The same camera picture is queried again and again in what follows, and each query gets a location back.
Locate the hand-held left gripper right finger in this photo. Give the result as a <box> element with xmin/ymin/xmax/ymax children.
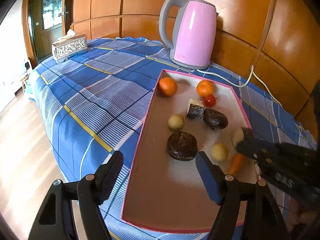
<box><xmin>196</xmin><ymin>151</ymin><xmax>289</xmax><ymax>240</ymax></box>

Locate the red cherry tomato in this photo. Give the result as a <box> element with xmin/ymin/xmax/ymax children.
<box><xmin>204</xmin><ymin>94</ymin><xmax>216</xmax><ymax>107</ymax></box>

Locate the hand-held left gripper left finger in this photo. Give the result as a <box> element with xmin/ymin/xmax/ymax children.
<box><xmin>27</xmin><ymin>151</ymin><xmax>124</xmax><ymax>240</ymax></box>

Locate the small yellow potato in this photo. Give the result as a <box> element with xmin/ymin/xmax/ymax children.
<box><xmin>211</xmin><ymin>143</ymin><xmax>229</xmax><ymax>161</ymax></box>
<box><xmin>168</xmin><ymin>114</ymin><xmax>185</xmax><ymax>131</ymax></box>

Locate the dark avocado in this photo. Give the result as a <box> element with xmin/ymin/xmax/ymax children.
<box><xmin>203</xmin><ymin>109</ymin><xmax>229</xmax><ymax>131</ymax></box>

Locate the cut eggplant piece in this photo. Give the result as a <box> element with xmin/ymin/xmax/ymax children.
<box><xmin>231</xmin><ymin>127</ymin><xmax>255</xmax><ymax>147</ymax></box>
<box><xmin>186</xmin><ymin>99</ymin><xmax>204</xmax><ymax>119</ymax></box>

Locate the silver patterned tissue box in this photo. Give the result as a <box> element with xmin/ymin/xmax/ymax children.
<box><xmin>52</xmin><ymin>29</ymin><xmax>88</xmax><ymax>64</ymax></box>

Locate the wooden glass door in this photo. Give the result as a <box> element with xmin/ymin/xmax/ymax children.
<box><xmin>27</xmin><ymin>0</ymin><xmax>74</xmax><ymax>63</ymax></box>

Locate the small wooden stool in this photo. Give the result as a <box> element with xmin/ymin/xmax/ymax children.
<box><xmin>20</xmin><ymin>59</ymin><xmax>33</xmax><ymax>93</ymax></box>

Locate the orange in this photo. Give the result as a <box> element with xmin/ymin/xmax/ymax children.
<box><xmin>196</xmin><ymin>79</ymin><xmax>215</xmax><ymax>97</ymax></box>
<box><xmin>158</xmin><ymin>77</ymin><xmax>178</xmax><ymax>97</ymax></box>

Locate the small carrot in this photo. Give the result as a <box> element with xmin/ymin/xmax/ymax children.
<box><xmin>227</xmin><ymin>153</ymin><xmax>245</xmax><ymax>177</ymax></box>

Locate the pink electric kettle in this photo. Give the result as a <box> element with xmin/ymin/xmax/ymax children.
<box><xmin>159</xmin><ymin>0</ymin><xmax>217</xmax><ymax>70</ymax></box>

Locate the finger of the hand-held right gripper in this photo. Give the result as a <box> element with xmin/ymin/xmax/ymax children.
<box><xmin>236</xmin><ymin>140</ymin><xmax>282</xmax><ymax>160</ymax></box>

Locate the pink-rimmed white tray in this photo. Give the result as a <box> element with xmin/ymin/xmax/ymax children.
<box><xmin>121</xmin><ymin>69</ymin><xmax>253</xmax><ymax>233</ymax></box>

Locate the dark brown round cake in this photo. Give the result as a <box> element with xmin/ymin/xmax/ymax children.
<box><xmin>167</xmin><ymin>131</ymin><xmax>198</xmax><ymax>161</ymax></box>

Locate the white power cable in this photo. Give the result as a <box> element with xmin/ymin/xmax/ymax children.
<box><xmin>196</xmin><ymin>65</ymin><xmax>304</xmax><ymax>132</ymax></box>

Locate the blue plaid tablecloth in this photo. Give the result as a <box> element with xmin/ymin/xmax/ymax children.
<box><xmin>25</xmin><ymin>37</ymin><xmax>318</xmax><ymax>240</ymax></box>

